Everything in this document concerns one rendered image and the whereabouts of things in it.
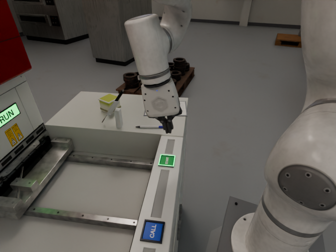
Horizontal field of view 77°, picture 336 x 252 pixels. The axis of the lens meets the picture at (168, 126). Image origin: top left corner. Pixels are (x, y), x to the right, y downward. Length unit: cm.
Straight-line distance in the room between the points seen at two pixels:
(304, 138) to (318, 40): 12
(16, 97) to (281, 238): 93
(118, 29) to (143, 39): 401
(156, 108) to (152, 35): 20
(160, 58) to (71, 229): 61
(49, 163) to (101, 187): 24
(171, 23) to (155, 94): 19
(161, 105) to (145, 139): 34
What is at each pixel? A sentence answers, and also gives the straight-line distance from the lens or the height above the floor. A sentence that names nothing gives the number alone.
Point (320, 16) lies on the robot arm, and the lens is 32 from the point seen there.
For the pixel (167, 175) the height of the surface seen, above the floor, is 96.
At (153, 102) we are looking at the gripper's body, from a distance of 60.
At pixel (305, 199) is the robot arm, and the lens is 32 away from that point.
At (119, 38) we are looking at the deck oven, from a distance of 456.
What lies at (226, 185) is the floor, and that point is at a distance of 200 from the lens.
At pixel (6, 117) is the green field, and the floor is 110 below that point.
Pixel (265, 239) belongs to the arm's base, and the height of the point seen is 104.
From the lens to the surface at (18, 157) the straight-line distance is 99.
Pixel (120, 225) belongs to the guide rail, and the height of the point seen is 84.
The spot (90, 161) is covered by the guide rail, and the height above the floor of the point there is 84.
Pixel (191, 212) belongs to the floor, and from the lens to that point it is 179.
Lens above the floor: 149
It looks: 35 degrees down
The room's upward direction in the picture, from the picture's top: straight up
